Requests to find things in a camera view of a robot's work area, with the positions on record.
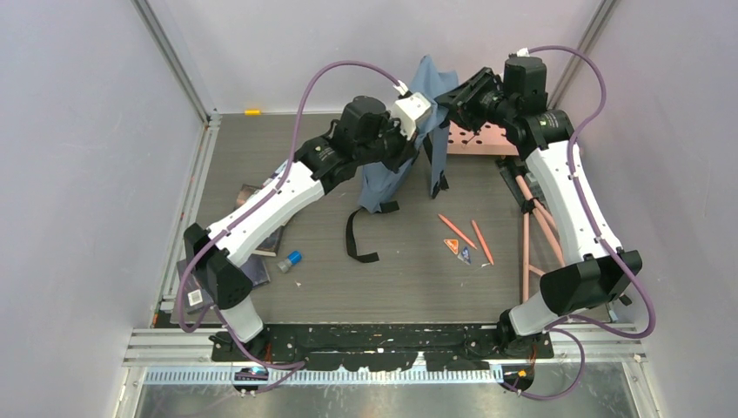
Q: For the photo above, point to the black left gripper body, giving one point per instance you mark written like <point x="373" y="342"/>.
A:
<point x="391" y="148"/>

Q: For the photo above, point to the pink perforated music stand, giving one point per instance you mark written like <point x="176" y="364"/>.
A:
<point x="491" y="141"/>

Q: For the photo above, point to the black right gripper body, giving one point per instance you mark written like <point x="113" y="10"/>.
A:
<point x="479" y="102"/>

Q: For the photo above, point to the colourful treehouse paperback book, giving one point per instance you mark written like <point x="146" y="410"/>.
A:
<point x="280" y="202"/>

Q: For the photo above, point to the grey lego plate with post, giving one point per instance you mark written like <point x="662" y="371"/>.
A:
<point x="510" y="168"/>

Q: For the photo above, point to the orange pencil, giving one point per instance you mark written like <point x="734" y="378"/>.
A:
<point x="483" y="243"/>
<point x="456" y="230"/>

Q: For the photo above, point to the orange pencil right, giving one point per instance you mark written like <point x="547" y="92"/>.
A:
<point x="483" y="243"/>

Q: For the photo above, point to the blue capped glue stick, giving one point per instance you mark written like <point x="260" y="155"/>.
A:
<point x="290" y="261"/>

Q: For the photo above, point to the dark Tale of Two Cities book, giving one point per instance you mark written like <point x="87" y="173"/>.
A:
<point x="269" y="247"/>

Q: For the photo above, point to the orange pencil left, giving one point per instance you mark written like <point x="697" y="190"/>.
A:
<point x="456" y="230"/>

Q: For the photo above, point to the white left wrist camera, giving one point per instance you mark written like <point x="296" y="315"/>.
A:
<point x="411" y="112"/>

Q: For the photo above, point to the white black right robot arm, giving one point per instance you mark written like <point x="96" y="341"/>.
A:
<point x="596" y="269"/>

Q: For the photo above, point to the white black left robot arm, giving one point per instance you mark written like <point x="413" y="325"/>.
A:
<point x="316" y="168"/>

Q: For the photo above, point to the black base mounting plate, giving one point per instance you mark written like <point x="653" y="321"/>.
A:
<point x="382" y="347"/>

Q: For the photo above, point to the blue grey student backpack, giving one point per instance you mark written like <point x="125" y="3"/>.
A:
<point x="380" y="184"/>

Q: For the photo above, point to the dark blue galaxy cover book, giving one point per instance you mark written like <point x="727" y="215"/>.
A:
<point x="196" y="296"/>

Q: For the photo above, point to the orange triangular sticker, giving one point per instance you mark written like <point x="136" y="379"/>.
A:
<point x="452" y="245"/>

